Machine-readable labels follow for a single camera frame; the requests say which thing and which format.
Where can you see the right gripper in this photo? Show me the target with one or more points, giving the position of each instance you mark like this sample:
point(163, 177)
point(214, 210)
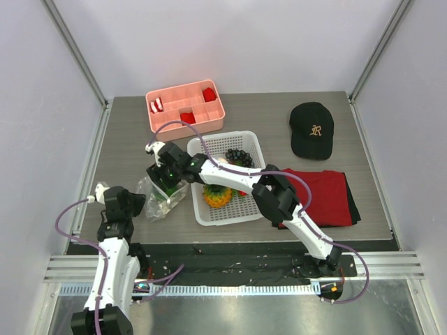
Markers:
point(158, 175)

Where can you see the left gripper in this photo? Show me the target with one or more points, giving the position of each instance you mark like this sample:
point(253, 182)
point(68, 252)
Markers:
point(139, 200)

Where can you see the green fake leafy vegetable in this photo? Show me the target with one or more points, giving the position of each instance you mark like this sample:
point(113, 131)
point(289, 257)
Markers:
point(161, 195)

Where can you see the polka dot zip bag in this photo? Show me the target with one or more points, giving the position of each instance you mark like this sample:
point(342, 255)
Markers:
point(159, 203)

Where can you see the dark fake grape bunch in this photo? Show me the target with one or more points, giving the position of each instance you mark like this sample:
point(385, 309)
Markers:
point(239, 157)

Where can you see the white plastic basket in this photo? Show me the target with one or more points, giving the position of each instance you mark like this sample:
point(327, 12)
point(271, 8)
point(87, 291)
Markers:
point(240, 208)

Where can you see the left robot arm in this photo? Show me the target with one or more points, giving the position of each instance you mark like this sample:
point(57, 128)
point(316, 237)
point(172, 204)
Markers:
point(119, 263)

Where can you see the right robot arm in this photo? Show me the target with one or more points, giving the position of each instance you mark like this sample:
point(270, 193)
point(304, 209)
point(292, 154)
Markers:
point(272, 192)

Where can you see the red rolled sock front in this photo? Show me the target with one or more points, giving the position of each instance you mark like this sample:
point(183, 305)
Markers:
point(188, 117)

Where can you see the red rolled sock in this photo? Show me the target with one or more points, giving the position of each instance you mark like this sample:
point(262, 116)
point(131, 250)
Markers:
point(209, 95)
point(188, 117)

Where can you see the red white striped sock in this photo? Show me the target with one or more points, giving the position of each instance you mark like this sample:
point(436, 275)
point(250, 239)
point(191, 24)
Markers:
point(156, 106)

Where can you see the pink divided organizer box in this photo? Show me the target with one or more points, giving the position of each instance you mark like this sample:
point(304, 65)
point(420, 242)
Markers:
point(185, 98)

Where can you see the red rolled sock back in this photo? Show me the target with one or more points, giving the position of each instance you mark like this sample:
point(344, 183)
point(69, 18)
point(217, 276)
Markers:
point(209, 95)

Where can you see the black baseball cap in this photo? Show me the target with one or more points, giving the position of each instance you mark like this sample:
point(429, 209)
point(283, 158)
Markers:
point(312, 131)

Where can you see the red folded shirt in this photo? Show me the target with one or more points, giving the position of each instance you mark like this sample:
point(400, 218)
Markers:
point(329, 206)

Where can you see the black folded cloth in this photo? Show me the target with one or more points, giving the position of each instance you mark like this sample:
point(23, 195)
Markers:
point(355, 214)

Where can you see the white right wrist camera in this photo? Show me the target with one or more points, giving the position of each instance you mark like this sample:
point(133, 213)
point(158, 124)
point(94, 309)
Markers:
point(156, 149)

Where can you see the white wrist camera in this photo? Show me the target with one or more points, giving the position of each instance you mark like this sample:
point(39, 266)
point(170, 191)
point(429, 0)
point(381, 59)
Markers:
point(156, 149)
point(99, 193)

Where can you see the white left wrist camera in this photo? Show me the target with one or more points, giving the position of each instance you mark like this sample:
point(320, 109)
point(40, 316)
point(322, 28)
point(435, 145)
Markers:
point(99, 193)

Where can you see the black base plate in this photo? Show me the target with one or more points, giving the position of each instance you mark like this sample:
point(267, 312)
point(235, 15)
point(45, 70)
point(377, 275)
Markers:
point(242, 264)

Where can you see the white slotted cable duct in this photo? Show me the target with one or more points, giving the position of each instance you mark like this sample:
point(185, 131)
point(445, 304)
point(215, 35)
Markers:
point(84, 289)

